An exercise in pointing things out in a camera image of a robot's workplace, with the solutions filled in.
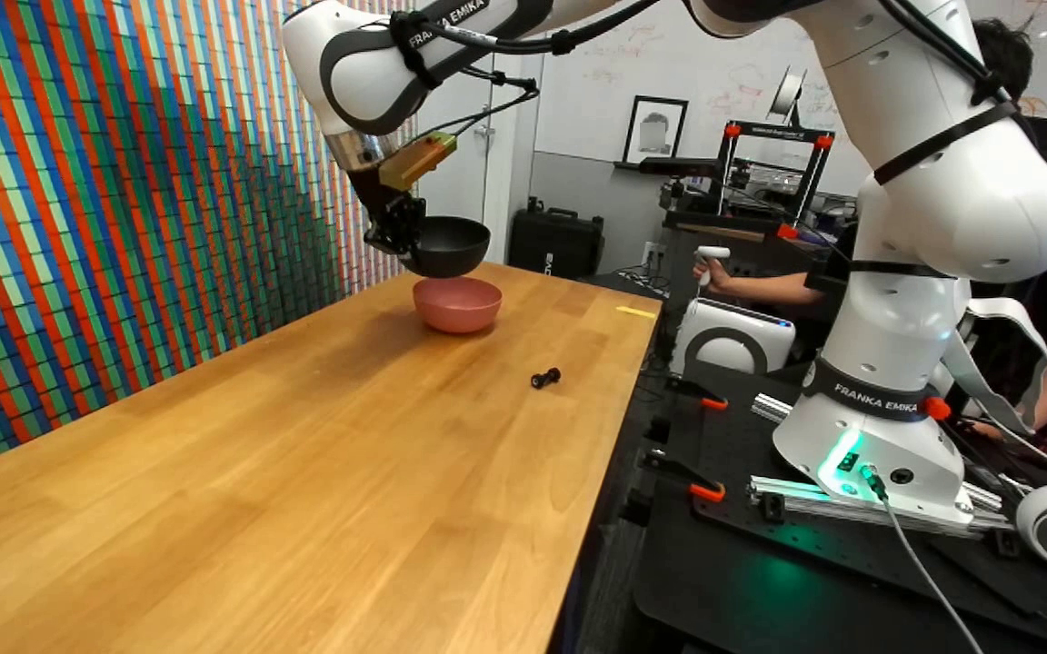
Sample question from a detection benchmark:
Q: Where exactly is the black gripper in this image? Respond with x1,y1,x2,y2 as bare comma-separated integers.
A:
345,160,432,262

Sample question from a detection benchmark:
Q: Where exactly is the black bowl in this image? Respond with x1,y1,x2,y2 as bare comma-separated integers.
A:
396,215,494,280

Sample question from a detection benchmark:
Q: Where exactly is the person forearm with dark sleeve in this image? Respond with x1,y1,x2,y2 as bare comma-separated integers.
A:
700,257,849,313

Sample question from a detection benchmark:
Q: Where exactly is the peach bowl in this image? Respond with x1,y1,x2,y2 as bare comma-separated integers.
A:
412,274,505,337

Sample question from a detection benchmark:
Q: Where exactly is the black carrying case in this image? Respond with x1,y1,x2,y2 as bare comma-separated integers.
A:
505,198,607,280

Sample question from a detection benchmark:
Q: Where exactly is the framed portrait picture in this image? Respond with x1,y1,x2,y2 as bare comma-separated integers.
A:
616,92,690,167

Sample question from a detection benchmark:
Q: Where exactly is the white grey box device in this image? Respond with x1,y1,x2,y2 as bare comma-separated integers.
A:
665,295,801,383

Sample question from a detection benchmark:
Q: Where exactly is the orange black bar clamp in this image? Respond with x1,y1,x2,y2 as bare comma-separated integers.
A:
642,447,732,509
665,376,733,418

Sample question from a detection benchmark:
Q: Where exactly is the black orange 3D printer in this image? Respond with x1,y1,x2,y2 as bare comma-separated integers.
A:
659,115,861,291

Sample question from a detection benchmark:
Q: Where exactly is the grey filament spool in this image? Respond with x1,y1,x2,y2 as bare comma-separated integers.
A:
768,65,812,129

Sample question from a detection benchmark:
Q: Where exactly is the black robot cart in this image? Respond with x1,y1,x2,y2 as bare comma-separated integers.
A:
570,348,1047,654

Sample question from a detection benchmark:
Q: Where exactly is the yellowish wrist camera box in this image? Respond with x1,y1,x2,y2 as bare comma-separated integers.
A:
376,132,460,198

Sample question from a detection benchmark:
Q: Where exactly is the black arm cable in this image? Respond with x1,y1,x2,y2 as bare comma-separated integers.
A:
384,0,661,138

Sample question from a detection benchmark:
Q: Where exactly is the grey flat cable sleeve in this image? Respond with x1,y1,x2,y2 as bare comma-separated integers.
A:
939,295,1047,429

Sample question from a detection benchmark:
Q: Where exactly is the white power cable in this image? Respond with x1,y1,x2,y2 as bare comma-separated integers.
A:
864,476,988,654

